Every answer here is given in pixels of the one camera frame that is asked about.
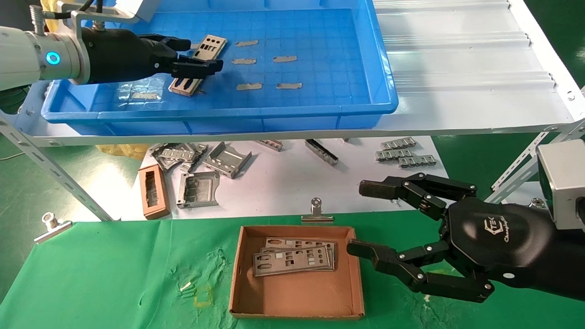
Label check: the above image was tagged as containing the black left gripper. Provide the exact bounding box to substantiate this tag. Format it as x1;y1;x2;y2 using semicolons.
80;28;224;84

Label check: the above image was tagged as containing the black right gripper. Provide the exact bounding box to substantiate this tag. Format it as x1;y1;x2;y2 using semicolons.
346;173;585;303

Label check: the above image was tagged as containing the blue plastic tray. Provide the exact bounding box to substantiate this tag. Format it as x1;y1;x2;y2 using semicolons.
41;0;399;136

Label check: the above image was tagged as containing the brown cardboard box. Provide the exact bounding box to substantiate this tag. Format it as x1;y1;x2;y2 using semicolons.
229;225;365;319

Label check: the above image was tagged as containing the grey metal clip strip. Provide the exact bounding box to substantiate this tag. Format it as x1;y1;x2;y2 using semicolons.
376;149;414;162
381;137;417;150
398;155;438;168

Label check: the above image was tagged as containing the small bent metal piece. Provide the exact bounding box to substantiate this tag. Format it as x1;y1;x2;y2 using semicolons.
181;143;209;173

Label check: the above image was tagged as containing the slotted metal plate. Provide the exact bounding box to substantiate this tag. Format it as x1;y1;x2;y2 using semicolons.
158;146;198;163

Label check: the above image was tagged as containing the black metal bar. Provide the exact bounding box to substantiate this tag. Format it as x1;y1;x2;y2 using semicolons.
305;139;339;166

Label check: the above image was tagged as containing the brown rectangular holder block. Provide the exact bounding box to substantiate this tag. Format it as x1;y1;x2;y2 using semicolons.
138;164;171;220

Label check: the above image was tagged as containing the white metal shelf rack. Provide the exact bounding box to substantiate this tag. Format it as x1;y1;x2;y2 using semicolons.
0;0;585;222

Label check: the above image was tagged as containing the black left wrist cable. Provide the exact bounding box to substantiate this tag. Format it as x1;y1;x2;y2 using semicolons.
54;0;105;20

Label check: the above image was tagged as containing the folded sheet metal bracket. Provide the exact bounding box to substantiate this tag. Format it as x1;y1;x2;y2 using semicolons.
202;142;252;179

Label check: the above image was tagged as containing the dark metal frame bracket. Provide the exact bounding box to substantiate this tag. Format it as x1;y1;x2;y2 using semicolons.
149;143;183;173

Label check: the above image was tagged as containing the square metal window bracket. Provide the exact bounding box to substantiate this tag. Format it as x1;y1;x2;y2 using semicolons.
176;171;221;209

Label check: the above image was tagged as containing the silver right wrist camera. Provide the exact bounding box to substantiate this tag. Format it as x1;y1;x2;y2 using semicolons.
536;139;585;230

